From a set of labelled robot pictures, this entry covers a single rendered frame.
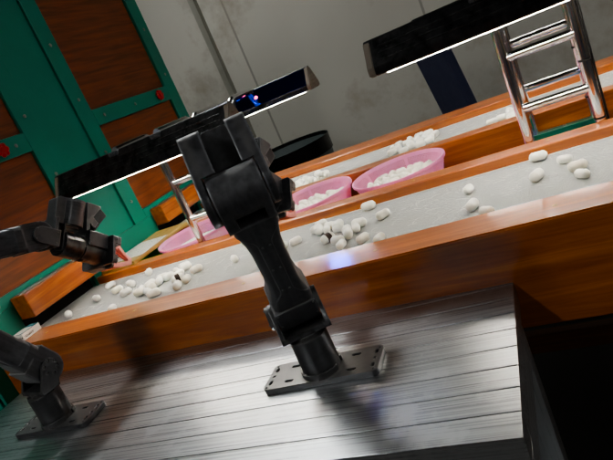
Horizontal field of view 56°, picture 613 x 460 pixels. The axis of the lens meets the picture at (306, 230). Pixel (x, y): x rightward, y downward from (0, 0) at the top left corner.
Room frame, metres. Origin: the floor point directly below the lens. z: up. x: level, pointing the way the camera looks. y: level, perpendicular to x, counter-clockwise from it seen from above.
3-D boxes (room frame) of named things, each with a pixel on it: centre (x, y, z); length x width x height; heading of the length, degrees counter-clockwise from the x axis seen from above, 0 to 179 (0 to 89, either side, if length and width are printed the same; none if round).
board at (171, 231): (1.97, 0.53, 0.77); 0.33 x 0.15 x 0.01; 152
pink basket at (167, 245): (1.87, 0.34, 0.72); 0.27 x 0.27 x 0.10
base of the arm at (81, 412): (1.08, 0.61, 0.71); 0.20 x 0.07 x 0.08; 65
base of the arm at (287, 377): (0.83, 0.06, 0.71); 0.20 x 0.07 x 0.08; 65
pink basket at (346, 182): (1.66, -0.05, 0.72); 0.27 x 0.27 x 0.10
